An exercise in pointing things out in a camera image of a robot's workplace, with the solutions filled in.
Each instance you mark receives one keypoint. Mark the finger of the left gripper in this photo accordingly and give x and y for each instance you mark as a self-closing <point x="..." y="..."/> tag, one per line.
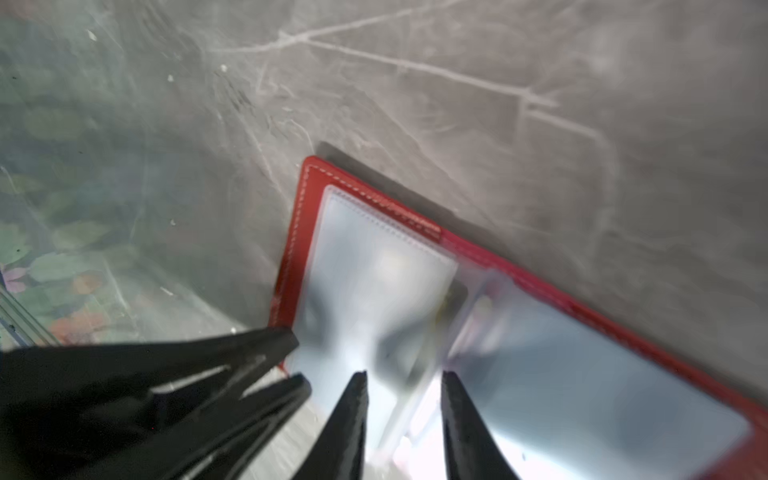
<point x="174" y="451"/>
<point x="41" y="378"/>

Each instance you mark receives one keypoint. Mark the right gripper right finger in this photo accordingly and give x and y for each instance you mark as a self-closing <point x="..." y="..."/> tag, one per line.
<point x="469" y="449"/>

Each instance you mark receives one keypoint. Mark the black VIP credit card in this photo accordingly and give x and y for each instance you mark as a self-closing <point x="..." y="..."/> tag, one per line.
<point x="406" y="354"/>

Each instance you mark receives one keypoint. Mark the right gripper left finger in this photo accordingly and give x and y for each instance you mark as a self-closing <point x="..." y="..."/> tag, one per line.
<point x="339" y="451"/>

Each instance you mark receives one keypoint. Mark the red leather card holder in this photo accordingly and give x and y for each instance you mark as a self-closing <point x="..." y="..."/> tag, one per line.
<point x="565" y="392"/>

